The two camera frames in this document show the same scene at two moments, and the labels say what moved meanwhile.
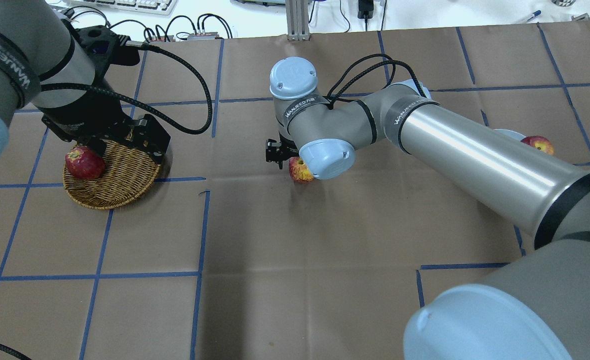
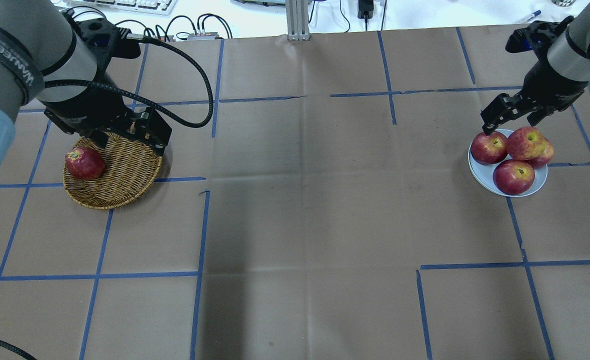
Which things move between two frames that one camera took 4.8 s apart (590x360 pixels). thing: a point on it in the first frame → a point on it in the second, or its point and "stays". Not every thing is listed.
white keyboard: x=159 y=7 stays
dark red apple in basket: x=82 y=163 stays
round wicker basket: x=128 y=175 stays
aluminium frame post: x=297 y=15 stays
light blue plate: x=513 y=134 → x=484 y=173
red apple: x=540 y=143 → x=543 y=161
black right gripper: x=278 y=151 → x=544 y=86
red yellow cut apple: x=299 y=171 → x=526 y=143
